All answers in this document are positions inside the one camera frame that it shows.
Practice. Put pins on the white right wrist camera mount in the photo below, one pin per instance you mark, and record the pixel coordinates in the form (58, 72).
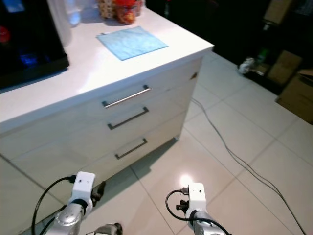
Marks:
(197, 196)

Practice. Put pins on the large cardboard box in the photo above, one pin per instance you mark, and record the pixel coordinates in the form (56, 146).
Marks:
(297, 98)

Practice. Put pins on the light blue cloth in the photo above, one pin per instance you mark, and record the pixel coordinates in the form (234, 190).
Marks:
(132, 43)

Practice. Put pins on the clear snack jar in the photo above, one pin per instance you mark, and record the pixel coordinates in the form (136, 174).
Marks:
(105, 7)

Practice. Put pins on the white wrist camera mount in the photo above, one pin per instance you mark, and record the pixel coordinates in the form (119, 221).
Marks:
(84, 186)
(197, 196)

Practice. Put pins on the red lid snack jar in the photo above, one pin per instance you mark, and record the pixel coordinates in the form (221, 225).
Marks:
(124, 12)

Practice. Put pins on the white drawer cabinet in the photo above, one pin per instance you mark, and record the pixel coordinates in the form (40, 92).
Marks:
(68, 142)

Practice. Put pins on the small cardboard box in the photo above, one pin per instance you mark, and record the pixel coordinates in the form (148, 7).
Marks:
(284, 67)

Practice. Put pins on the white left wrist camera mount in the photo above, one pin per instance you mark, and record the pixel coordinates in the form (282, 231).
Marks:
(84, 186)

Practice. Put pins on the grey robot foot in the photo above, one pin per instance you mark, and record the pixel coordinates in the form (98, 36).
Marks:
(108, 229)

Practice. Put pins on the small white container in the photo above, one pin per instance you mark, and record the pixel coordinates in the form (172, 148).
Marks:
(246, 64)

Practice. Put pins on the black glossy appliance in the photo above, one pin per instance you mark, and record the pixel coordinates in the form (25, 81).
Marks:
(29, 49)

